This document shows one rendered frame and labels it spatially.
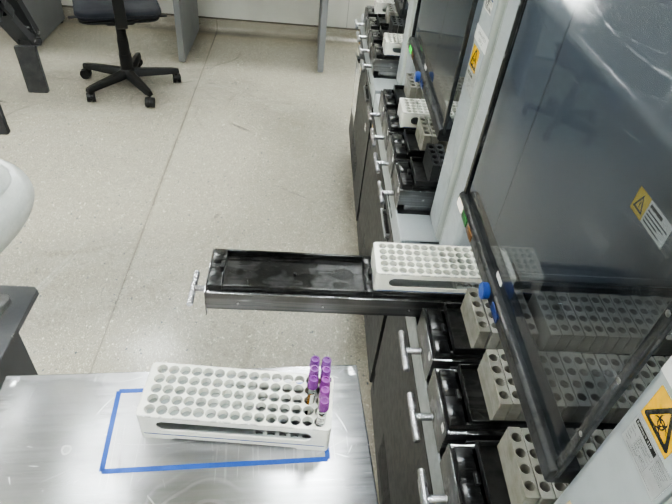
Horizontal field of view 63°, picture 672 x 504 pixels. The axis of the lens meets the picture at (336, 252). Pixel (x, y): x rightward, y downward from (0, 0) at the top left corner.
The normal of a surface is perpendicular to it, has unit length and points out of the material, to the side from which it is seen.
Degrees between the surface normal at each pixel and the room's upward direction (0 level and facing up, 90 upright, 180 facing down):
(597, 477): 90
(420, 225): 0
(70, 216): 0
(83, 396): 0
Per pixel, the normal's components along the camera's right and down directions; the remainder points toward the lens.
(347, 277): 0.09, -0.74
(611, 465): -1.00, -0.05
